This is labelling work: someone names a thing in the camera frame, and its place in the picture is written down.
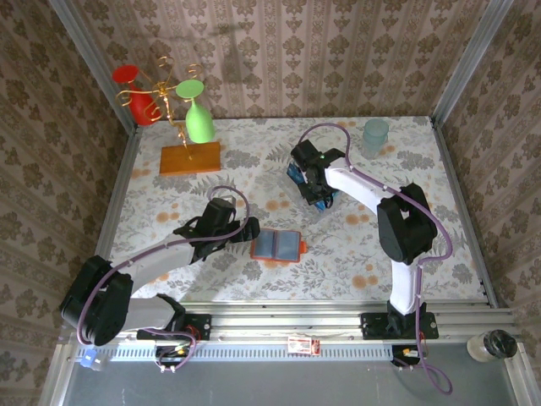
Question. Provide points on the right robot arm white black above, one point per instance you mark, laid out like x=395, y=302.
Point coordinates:
x=359, y=186

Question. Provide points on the gold glass rack wooden base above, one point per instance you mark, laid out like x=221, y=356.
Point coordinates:
x=190, y=158

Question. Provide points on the blue white plug connector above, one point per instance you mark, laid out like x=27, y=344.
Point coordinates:
x=89, y=360

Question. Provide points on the small red label box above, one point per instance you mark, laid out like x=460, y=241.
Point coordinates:
x=302, y=346

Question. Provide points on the long aluminium mounting rail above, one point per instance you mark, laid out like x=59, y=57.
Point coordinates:
x=287, y=323

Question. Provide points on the green plastic wine glass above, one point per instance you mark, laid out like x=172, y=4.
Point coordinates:
x=198, y=124

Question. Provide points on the glass jar black lid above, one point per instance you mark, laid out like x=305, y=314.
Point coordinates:
x=501, y=343

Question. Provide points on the aluminium table side rail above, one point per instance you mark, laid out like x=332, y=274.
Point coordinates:
x=122, y=177
x=460, y=190

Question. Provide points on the aluminium frame post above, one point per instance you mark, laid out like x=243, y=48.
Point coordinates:
x=468, y=63
x=100, y=67

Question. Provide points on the teal translucent plastic cup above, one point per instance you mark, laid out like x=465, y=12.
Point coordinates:
x=375, y=141

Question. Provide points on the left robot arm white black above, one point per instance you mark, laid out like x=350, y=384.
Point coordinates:
x=169, y=258

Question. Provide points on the clear acrylic card stand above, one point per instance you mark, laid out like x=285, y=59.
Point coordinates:
x=285, y=186

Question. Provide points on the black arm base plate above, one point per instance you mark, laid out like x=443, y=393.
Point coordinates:
x=372, y=327
x=203, y=325

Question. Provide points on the orange card holder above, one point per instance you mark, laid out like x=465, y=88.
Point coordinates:
x=287, y=245

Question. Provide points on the red plastic wine glass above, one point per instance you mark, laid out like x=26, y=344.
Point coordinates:
x=141, y=108

